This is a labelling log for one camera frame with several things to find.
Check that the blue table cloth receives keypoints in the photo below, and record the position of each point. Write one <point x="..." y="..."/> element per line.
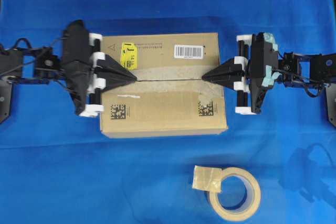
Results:
<point x="57" y="167"/>

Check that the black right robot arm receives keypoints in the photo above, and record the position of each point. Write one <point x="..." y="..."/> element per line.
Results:
<point x="313" y="73"/>

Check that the brown cardboard box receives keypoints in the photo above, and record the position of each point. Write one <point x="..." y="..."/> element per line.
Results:
<point x="169" y="97"/>

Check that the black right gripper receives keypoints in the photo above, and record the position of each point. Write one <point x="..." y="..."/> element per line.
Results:
<point x="250" y="78"/>

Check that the beige packing tape roll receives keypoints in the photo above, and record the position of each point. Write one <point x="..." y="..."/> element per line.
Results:
<point x="233" y="193"/>

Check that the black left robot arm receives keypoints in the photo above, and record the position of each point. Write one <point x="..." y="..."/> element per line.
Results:
<point x="24" y="64"/>

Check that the black wrapped left gripper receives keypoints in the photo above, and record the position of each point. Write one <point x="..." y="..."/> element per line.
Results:
<point x="80" y="61"/>

